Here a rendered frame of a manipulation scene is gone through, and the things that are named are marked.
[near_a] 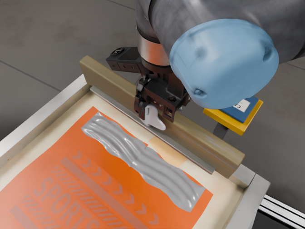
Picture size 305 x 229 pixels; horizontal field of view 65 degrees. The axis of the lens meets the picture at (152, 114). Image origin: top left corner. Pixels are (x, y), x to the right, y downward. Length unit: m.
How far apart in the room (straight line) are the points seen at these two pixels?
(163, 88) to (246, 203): 0.33
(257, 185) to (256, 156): 1.19
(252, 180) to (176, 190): 0.18
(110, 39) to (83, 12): 0.51
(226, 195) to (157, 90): 0.34
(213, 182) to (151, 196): 0.15
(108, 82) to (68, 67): 1.70
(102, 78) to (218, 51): 0.39
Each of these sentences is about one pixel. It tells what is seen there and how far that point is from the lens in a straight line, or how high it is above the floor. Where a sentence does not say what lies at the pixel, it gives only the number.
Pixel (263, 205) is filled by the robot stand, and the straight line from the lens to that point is 1.45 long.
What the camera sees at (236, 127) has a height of 0.95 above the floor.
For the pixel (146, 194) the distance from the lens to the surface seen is 0.60.
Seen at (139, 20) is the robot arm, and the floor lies 1.35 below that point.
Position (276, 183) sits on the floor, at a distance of 1.78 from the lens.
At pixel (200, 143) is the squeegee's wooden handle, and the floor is 1.13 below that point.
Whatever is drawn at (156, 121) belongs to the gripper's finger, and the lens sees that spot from 0.46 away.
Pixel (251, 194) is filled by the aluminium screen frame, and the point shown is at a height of 0.99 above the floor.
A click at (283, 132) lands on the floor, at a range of 1.97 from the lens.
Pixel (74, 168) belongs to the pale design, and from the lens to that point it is 0.65.
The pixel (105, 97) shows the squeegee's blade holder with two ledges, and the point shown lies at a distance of 0.58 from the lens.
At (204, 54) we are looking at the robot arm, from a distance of 0.18.
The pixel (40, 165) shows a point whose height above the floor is 0.96.
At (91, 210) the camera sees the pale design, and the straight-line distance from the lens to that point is 0.61.
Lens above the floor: 1.54
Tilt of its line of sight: 58 degrees down
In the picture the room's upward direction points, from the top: straight up
